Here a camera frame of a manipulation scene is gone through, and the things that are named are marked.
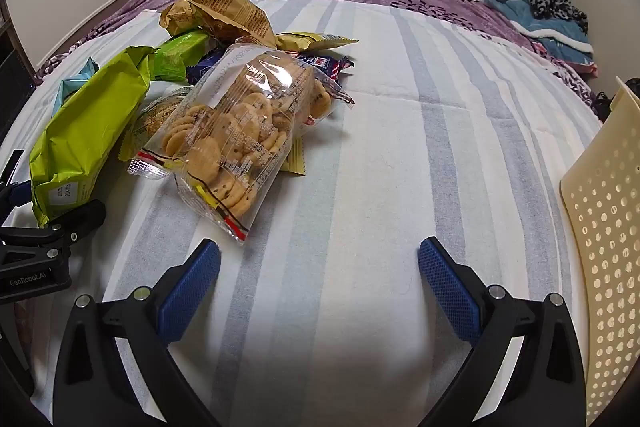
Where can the round cracker packet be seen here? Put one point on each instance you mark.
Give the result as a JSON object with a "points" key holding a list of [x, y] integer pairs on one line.
{"points": [[152, 117]]}

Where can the striped bed sheet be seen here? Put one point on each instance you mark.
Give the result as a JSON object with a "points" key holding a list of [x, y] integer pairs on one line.
{"points": [[400, 147]]}

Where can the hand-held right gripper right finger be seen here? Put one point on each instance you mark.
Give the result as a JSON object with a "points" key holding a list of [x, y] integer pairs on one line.
{"points": [[447, 287]]}

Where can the leopard print cloth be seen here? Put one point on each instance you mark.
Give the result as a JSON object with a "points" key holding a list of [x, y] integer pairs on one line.
{"points": [[555, 7]]}

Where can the blue fleece blanket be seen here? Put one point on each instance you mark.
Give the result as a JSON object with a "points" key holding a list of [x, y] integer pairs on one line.
{"points": [[520, 14]]}

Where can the cream perforated plastic basket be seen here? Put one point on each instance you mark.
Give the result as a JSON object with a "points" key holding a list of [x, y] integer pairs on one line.
{"points": [[605, 217]]}

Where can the clear cookie bag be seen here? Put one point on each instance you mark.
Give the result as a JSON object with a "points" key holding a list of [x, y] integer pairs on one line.
{"points": [[230, 127]]}

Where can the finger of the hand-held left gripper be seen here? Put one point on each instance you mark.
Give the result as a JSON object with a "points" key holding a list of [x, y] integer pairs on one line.
{"points": [[75, 227], [15, 187]]}

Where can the large lime green snack bag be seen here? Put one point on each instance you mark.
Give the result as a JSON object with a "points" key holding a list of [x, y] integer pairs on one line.
{"points": [[85, 132]]}

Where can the dark blue snack packet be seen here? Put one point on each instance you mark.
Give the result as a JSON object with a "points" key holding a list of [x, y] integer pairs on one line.
{"points": [[327, 63]]}

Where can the gold snack packet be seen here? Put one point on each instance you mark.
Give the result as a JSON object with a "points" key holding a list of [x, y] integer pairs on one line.
{"points": [[225, 12]]}

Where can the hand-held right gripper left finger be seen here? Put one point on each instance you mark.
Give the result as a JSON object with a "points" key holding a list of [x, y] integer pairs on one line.
{"points": [[192, 287]]}

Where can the light blue snack packet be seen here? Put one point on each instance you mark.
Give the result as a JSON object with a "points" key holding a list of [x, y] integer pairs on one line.
{"points": [[75, 79]]}

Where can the small green snack packet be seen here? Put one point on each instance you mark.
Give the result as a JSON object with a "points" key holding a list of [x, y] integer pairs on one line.
{"points": [[177, 54]]}

